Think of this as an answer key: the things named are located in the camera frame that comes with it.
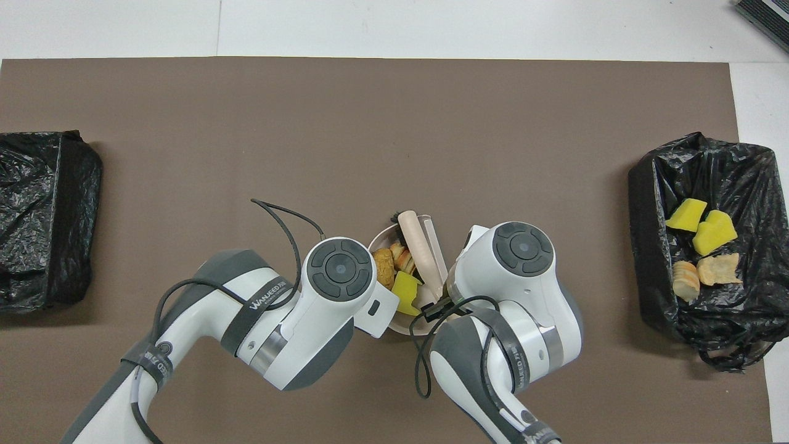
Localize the yellow sponge piece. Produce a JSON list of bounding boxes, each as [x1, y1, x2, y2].
[[692, 210, 738, 257], [392, 271, 423, 316]]

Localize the beige hand brush black bristles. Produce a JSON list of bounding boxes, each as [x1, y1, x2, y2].
[[391, 210, 446, 298]]

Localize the small golden croissant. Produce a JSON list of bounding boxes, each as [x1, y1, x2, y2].
[[390, 242, 416, 275]]

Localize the beige plastic dustpan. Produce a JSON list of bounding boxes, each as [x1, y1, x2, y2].
[[368, 214, 451, 337]]

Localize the brown bread roll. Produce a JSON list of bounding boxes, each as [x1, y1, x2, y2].
[[372, 248, 396, 290]]

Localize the beige bread chunk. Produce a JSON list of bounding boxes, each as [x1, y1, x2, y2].
[[672, 260, 701, 303], [697, 252, 744, 287]]

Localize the green and yellow sponge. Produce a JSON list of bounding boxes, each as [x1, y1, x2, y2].
[[665, 198, 709, 233]]

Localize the open black bag-lined trash bin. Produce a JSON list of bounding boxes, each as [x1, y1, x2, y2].
[[629, 131, 789, 374]]

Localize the black bag-covered trash bin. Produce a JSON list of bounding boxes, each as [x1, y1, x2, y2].
[[0, 129, 104, 315]]

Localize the brown table mat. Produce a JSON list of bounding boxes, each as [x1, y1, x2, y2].
[[0, 57, 774, 444]]

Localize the dark ribbed device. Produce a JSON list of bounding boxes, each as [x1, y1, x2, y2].
[[732, 0, 789, 53]]

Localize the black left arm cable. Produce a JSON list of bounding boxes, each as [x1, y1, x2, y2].
[[126, 198, 327, 444]]

